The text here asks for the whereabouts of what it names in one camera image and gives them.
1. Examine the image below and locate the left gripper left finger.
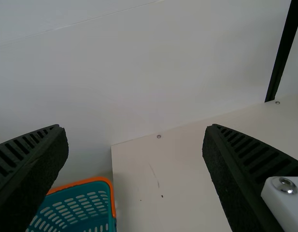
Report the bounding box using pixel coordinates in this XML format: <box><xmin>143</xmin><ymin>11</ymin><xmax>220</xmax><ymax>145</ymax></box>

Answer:
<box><xmin>0</xmin><ymin>124</ymin><xmax>68</xmax><ymax>232</ymax></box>

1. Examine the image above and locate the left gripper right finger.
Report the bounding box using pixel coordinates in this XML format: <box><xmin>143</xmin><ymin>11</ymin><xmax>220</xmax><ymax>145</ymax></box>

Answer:
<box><xmin>202</xmin><ymin>124</ymin><xmax>298</xmax><ymax>232</ymax></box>

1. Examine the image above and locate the teal shopping basket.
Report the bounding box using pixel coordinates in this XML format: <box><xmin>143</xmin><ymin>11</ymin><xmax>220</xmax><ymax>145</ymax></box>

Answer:
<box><xmin>25</xmin><ymin>177</ymin><xmax>118</xmax><ymax>232</ymax></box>

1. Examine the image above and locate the black post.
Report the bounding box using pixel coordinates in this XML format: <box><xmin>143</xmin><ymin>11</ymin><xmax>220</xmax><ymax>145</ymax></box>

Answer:
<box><xmin>264</xmin><ymin>0</ymin><xmax>298</xmax><ymax>102</ymax></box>

